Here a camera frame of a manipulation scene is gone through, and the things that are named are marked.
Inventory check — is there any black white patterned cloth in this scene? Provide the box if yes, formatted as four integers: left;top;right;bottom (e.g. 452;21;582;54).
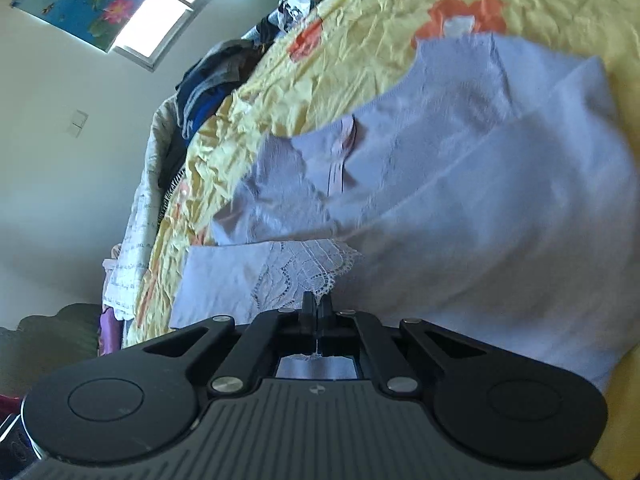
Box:
256;0;322;42

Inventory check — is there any light lavender lace garment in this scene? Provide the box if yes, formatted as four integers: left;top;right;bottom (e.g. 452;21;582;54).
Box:
169;34;639;387

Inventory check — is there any white printed quilt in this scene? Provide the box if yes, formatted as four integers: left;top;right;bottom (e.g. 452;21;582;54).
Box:
102;96;177;322

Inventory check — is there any bright window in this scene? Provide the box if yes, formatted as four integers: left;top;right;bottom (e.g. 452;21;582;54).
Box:
113;0;204;72

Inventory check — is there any dark folded clothes pile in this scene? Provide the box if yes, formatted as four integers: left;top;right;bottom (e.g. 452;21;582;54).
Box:
158;39;267;221

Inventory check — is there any wall light switch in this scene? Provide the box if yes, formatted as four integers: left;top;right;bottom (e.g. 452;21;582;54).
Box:
66;110;89;138

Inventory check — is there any yellow floral quilt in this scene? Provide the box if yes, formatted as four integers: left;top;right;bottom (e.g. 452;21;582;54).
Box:
127;0;639;479

